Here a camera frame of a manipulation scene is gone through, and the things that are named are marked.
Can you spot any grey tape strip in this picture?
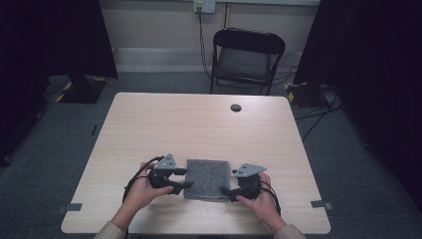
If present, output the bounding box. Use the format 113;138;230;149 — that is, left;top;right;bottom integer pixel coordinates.
56;202;84;215
310;199;334;211

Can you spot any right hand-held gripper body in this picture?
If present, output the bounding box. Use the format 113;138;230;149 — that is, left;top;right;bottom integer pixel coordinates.
233;162;268;201

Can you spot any black curtain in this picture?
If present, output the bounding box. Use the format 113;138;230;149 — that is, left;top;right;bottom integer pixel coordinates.
293;0;422;215
0;0;119;167

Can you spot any black folding chair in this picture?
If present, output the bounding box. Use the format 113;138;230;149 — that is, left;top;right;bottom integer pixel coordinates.
209;27;287;97

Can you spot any thin brown wall conduit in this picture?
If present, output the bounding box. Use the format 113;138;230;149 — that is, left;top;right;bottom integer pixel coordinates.
223;2;232;30

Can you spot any white wall socket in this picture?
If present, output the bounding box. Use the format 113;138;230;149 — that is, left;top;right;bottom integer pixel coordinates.
193;0;217;15

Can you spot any black wall cable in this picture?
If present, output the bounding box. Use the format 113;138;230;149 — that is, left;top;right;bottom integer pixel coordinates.
197;5;214;82

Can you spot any black stand base yellow tape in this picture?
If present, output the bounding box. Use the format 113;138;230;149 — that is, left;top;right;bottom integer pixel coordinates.
54;75;109;105
283;81;330;110

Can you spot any grey towel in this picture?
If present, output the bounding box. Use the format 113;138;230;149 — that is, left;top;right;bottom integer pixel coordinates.
182;158;232;202

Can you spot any black floor cable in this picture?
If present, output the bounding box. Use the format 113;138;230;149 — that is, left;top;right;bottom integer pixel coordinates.
42;75;73;100
271;64;301;88
293;89;344;142

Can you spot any right hand-held gripper black cable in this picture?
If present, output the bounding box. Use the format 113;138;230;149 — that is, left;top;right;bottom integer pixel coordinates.
260;180;283;217

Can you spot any person's right hand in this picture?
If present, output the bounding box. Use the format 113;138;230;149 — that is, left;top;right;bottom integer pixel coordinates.
235;171;282;230

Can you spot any person's left hand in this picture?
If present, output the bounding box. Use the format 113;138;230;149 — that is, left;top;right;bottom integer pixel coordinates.
119;160;175;220

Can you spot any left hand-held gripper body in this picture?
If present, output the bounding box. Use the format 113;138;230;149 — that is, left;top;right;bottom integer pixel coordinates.
146;152;178;190

